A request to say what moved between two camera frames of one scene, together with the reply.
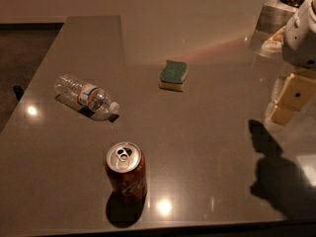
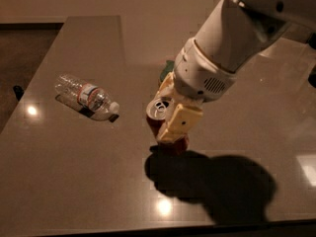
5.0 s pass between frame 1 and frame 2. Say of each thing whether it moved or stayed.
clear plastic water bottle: stayed
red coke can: moved
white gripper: moved
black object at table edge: stayed
